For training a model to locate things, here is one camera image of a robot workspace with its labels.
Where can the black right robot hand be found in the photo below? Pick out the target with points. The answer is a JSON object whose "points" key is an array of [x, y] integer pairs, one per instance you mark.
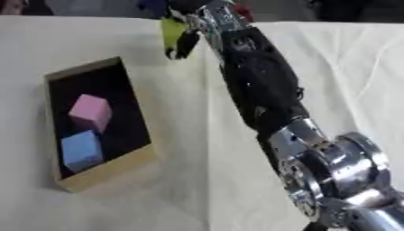
{"points": [[187, 42]]}

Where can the yellow-green block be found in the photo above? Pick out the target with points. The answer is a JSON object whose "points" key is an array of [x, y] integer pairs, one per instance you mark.
{"points": [[171, 31]]}

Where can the silver and black right robot arm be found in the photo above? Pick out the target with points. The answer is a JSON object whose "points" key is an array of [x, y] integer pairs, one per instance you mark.
{"points": [[263, 81]]}

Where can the tan cardboard box black inside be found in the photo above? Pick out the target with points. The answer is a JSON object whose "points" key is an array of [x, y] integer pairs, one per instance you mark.
{"points": [[105, 173]]}

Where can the dark blue object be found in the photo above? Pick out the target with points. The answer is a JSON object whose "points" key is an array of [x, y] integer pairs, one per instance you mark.
{"points": [[153, 6]]}

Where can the red object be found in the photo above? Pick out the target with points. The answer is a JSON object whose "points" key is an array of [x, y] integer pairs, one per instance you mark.
{"points": [[242, 12]]}

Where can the pink cube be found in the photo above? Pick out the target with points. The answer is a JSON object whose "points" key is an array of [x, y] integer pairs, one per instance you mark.
{"points": [[90, 112]]}

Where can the blue cube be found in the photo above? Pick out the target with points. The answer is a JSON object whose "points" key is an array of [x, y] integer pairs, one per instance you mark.
{"points": [[80, 150]]}

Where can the person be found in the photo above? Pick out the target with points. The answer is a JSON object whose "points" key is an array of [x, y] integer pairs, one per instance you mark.
{"points": [[21, 6]]}

